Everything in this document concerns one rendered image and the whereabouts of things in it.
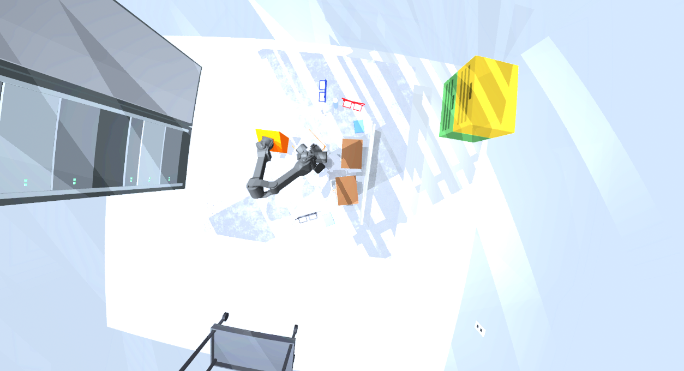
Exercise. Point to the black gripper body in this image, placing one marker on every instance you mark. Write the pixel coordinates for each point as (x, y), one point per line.
(319, 166)

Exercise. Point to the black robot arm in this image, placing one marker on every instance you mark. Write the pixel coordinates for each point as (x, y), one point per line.
(307, 162)

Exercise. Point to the black thin-framed glasses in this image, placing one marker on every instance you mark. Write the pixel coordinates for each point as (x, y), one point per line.
(303, 218)

